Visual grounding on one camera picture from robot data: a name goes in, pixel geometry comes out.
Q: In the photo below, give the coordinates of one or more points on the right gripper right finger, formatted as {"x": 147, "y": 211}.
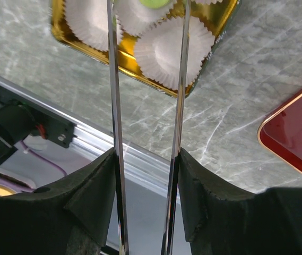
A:
{"x": 221, "y": 218}

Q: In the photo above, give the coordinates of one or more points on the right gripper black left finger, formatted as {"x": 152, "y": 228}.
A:
{"x": 69, "y": 216}

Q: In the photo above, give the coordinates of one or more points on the green round cookie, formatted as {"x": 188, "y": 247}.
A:
{"x": 155, "y": 4}

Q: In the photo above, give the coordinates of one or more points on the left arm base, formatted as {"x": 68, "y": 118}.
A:
{"x": 20, "y": 118}

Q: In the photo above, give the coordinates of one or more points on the red lacquer tray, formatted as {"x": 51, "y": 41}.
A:
{"x": 281, "y": 131}

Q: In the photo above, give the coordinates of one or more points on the white paper cup bottom right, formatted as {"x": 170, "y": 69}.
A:
{"x": 158, "y": 51}

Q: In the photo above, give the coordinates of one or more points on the white paper cup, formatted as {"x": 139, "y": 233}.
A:
{"x": 136, "y": 18}
{"x": 158, "y": 51}
{"x": 208, "y": 2}
{"x": 89, "y": 22}

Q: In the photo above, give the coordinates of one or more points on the white paper cup bottom left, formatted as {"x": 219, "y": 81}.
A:
{"x": 89, "y": 22}

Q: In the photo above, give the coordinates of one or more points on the square cookie tin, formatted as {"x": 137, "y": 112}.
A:
{"x": 215, "y": 17}

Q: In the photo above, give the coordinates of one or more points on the white paper cup centre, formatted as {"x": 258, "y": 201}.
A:
{"x": 136, "y": 18}

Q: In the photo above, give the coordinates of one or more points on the white paper cup top right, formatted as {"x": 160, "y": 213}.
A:
{"x": 208, "y": 2}

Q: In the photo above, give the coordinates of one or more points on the aluminium rail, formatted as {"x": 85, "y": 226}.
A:
{"x": 141, "y": 166}

